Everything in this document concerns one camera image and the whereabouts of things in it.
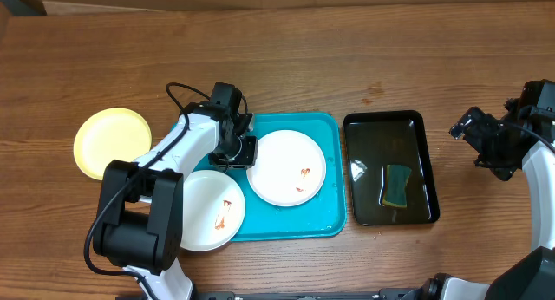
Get white plate top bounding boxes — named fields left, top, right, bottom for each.
left=246, top=130, right=327, bottom=207

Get white plate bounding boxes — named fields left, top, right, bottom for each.
left=180, top=170, right=245, bottom=252
left=246, top=130, right=327, bottom=207

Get green yellow sponge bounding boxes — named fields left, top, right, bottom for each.
left=380, top=164, right=412, bottom=209

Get green rimmed plate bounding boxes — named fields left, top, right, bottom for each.
left=73, top=108, right=152, bottom=180

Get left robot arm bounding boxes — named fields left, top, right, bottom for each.
left=83, top=109, right=256, bottom=299

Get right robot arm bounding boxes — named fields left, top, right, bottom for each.
left=414, top=110, right=532, bottom=299

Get teal plastic serving tray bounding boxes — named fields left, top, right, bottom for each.
left=193, top=113, right=347, bottom=242

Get black water tray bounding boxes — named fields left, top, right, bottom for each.
left=343, top=110, right=441, bottom=226

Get white plate bottom left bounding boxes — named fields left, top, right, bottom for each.
left=180, top=170, right=245, bottom=252

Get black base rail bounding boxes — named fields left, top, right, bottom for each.
left=115, top=286, right=421, bottom=300

